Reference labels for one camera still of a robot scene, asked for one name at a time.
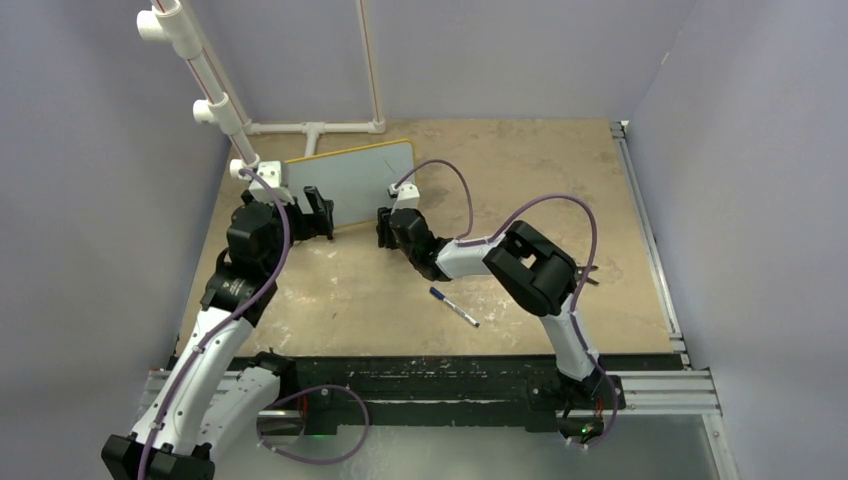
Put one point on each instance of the blue white marker pen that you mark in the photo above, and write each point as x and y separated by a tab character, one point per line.
454	307

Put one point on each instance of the black pliers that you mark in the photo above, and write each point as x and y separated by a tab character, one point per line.
587	271

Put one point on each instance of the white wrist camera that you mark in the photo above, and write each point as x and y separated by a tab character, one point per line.
276	175
405	195

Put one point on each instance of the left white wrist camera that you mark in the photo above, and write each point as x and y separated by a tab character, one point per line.
276	175

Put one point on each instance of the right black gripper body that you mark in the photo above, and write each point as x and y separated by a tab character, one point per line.
413	256

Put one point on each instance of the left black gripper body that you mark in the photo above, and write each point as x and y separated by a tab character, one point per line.
301	226

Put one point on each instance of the aluminium rail frame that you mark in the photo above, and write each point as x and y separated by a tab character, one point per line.
569	179

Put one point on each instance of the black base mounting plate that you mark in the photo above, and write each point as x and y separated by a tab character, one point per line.
323	393

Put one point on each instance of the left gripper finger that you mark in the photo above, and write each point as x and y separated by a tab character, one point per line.
324	213
314	198

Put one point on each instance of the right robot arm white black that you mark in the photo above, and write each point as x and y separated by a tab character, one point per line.
539	277

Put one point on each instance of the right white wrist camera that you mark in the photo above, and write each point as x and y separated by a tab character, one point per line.
405	195

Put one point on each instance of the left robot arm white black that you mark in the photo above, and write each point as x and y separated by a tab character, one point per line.
189	423

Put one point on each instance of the white PVC pipe frame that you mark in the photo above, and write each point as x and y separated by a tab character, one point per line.
174	23

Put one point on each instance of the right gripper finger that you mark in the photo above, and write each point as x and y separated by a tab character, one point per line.
386	237
383	216

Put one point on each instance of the yellow framed whiteboard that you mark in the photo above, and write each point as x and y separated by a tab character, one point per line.
355	179

